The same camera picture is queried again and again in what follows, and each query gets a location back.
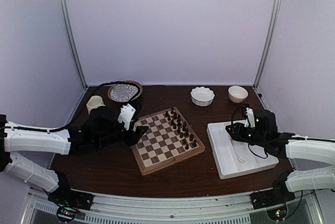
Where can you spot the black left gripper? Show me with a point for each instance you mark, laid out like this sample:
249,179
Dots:
134,136

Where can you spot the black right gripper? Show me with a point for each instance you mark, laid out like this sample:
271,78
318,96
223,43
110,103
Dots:
237,134

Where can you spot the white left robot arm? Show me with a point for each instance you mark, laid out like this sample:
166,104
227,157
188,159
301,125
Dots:
16,138

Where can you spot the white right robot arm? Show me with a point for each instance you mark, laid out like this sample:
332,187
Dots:
313,149

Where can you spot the wooden chess board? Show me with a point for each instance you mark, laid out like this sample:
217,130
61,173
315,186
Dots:
157,149

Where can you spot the dark chess pieces row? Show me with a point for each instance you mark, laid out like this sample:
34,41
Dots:
175,123

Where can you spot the cream ceramic mug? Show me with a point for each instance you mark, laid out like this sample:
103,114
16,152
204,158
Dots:
94,102

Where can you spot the white plastic divided tray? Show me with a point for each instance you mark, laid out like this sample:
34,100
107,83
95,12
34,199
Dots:
225,149

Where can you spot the patterned brown rim plate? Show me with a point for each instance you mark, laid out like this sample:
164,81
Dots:
127,91

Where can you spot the clear drinking glass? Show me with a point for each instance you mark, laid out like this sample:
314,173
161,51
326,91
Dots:
120,91

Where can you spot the cream round bowl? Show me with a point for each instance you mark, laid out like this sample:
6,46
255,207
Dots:
237,94

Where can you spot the white scalloped bowl black rim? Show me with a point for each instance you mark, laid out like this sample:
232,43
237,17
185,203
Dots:
202,96

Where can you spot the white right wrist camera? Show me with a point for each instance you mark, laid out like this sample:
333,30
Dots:
249,117

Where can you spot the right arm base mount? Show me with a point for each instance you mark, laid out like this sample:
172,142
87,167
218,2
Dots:
275,200

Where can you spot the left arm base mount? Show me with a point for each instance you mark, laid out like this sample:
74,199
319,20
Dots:
69,202

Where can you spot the right aluminium frame post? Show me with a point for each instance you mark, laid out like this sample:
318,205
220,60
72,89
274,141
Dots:
276,7

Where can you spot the aluminium frame post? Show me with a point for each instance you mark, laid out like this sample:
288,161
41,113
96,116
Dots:
276,7
71,42

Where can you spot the left aluminium frame post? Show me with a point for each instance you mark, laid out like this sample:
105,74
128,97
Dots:
71,42

